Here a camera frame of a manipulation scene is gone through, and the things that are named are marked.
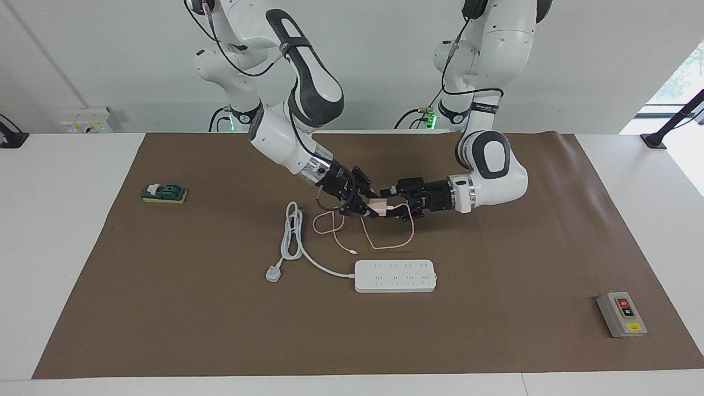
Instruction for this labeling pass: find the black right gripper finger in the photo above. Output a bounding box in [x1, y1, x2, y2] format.
[352, 165, 381, 200]
[338, 201, 380, 219]

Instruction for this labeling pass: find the pink charging cable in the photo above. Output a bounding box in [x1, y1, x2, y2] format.
[312, 202, 415, 255]

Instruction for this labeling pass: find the white power strip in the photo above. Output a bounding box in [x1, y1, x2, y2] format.
[354, 260, 438, 293]

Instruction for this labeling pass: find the brown table mat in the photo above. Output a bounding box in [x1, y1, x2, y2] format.
[32, 132, 704, 379]

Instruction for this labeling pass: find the black angled stand with clamp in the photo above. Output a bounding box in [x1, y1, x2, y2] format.
[641, 89, 704, 150]

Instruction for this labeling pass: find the bright window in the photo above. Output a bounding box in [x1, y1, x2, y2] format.
[620, 41, 704, 197]

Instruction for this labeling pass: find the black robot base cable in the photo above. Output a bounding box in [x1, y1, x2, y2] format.
[208, 106, 234, 133]
[394, 82, 447, 131]

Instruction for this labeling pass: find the white power cord with plug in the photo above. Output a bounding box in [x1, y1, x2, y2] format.
[266, 201, 357, 283]

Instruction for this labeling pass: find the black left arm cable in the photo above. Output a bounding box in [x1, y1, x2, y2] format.
[440, 16, 504, 97]

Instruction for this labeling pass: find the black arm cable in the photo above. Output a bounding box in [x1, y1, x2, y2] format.
[440, 16, 504, 97]
[184, 0, 342, 212]

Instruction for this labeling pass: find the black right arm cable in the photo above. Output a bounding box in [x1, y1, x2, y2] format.
[184, 0, 342, 212]

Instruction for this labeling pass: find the green knife switch yellow base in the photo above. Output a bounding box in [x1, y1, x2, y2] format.
[141, 183, 188, 205]

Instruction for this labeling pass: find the grey push button switch box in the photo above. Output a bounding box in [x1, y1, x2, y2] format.
[597, 291, 648, 338]

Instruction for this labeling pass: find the white wall socket box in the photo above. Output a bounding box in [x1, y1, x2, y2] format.
[59, 106, 113, 134]

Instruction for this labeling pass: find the black table clamp mount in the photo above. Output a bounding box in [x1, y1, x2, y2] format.
[0, 114, 29, 149]

